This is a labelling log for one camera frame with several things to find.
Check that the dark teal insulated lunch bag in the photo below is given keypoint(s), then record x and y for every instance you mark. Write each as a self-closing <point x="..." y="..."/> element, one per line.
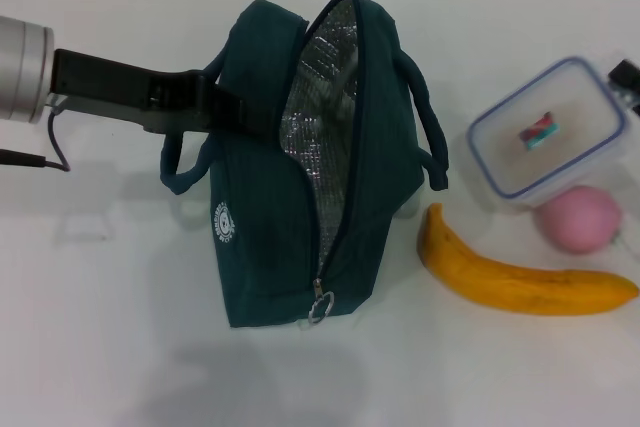
<point x="260" y="227"/>

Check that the pink toy peach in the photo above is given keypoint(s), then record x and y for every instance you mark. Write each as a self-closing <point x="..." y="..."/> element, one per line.
<point x="580" y="222"/>

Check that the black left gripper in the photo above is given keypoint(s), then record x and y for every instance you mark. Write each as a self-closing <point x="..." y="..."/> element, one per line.
<point x="115" y="82"/>

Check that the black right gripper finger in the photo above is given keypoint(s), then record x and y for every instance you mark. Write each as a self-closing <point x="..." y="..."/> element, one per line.
<point x="625" y="77"/>

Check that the clear food container blue seal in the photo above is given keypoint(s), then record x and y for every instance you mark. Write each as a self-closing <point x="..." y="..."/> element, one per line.
<point x="550" y="147"/>

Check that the yellow banana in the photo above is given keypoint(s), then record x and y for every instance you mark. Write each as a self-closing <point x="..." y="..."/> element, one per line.
<point x="500" y="282"/>

